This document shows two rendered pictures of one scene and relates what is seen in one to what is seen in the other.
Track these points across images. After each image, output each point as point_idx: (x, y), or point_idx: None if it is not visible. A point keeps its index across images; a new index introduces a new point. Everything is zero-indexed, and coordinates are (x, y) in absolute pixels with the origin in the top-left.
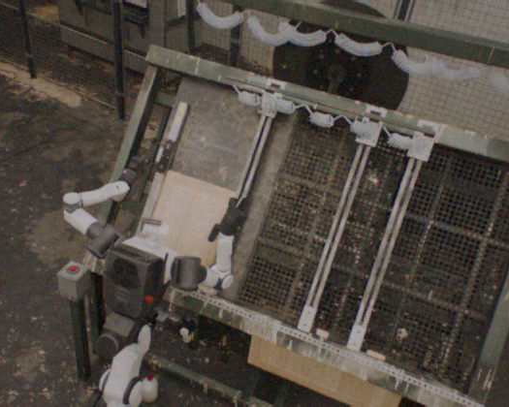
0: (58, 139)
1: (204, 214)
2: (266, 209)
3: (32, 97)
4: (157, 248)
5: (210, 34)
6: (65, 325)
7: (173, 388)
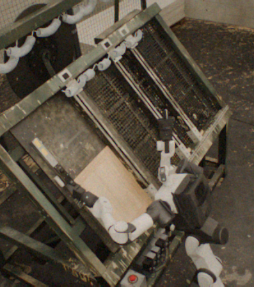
0: None
1: (111, 175)
2: (121, 137)
3: None
4: (172, 180)
5: None
6: None
7: (159, 286)
